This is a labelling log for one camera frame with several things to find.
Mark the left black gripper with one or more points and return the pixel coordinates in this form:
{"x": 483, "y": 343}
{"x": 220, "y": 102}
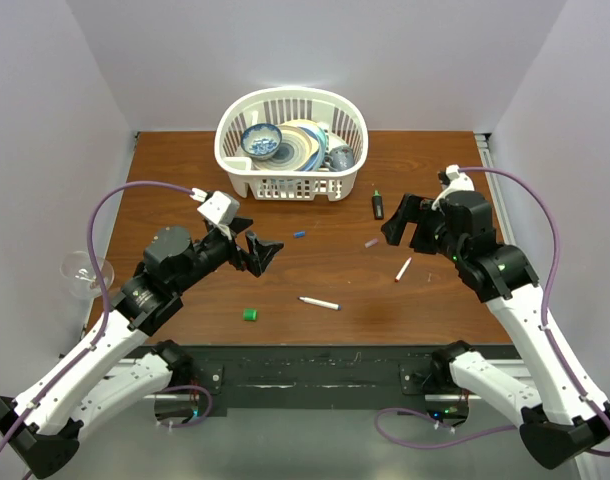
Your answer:
{"x": 258, "y": 255}

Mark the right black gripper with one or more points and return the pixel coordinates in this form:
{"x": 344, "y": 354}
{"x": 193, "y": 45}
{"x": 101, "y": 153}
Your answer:
{"x": 416, "y": 209}

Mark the white red marker pen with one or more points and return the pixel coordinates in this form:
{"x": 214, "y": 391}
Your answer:
{"x": 403, "y": 269}

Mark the white blue marker pen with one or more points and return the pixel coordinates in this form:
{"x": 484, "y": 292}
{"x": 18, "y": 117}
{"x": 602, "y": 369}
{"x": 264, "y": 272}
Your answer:
{"x": 320, "y": 303}

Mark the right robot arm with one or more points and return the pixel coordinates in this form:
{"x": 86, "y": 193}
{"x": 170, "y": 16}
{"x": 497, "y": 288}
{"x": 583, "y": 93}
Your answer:
{"x": 563, "y": 414}

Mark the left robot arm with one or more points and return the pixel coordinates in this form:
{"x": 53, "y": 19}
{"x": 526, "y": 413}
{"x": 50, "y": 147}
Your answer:
{"x": 46, "y": 424}

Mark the purple pen cap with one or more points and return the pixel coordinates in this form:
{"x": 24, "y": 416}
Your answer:
{"x": 371, "y": 243}

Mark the green pen cap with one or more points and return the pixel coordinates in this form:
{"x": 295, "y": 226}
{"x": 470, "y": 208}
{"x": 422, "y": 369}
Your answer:
{"x": 250, "y": 314}

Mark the black green highlighter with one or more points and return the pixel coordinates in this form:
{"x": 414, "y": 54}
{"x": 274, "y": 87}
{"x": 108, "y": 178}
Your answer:
{"x": 377, "y": 205}

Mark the grey patterned mug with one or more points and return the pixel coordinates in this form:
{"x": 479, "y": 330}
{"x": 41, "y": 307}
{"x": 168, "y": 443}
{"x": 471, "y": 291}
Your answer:
{"x": 339, "y": 159}

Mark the blue white porcelain bowl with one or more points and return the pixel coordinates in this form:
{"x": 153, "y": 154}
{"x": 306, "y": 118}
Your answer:
{"x": 261, "y": 141}

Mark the blue rimmed plate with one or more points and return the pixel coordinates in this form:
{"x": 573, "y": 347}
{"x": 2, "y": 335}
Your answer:
{"x": 318, "y": 133}

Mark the white plastic dish basket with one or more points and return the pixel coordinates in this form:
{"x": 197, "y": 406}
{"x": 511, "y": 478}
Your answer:
{"x": 286, "y": 106}

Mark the beige swirl plate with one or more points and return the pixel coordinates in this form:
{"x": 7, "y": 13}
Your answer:
{"x": 294, "y": 152}

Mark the clear wine glass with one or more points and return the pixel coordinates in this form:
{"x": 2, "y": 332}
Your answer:
{"x": 78, "y": 276}

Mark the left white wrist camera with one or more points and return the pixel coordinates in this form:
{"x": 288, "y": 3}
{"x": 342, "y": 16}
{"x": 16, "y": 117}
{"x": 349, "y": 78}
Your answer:
{"x": 218, "y": 208}

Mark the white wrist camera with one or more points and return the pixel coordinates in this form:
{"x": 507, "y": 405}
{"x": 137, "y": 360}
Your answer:
{"x": 452, "y": 180}
{"x": 218, "y": 208}

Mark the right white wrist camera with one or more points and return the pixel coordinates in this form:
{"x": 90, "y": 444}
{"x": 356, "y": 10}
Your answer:
{"x": 452, "y": 180}

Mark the aluminium frame rail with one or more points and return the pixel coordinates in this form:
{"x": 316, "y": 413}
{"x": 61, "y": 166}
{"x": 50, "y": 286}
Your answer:
{"x": 482, "y": 142}

